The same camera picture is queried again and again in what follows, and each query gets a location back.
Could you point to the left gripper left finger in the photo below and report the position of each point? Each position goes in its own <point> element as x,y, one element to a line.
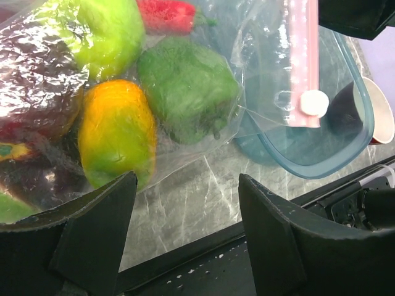
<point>80,241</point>

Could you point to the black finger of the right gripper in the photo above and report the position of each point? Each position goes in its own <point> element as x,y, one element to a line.
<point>364,19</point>

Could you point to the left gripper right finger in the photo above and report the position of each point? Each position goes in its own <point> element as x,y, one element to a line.
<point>296,252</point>

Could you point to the purple eggplant toy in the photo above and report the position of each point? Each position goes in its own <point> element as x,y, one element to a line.
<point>53,175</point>

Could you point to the yellow green mango toy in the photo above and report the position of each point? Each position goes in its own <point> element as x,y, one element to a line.
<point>117,133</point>

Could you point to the clear zip top bag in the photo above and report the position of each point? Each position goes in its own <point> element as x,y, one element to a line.
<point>271,48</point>

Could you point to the red apple toy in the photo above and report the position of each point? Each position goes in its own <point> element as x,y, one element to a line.
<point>41,85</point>

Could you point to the green bell pepper toy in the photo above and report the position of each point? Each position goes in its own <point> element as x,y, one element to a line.
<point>190,88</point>

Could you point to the red chili toy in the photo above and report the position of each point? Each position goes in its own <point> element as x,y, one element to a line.
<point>172,17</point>

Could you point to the green apple toy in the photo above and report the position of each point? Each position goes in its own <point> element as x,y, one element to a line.
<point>105,37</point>

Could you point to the green lime toy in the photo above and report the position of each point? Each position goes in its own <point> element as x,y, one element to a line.
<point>14,209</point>

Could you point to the teal plastic food container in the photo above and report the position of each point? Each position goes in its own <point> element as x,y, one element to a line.
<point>345,131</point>

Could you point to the white bowl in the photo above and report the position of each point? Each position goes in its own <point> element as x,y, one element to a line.
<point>383,114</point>

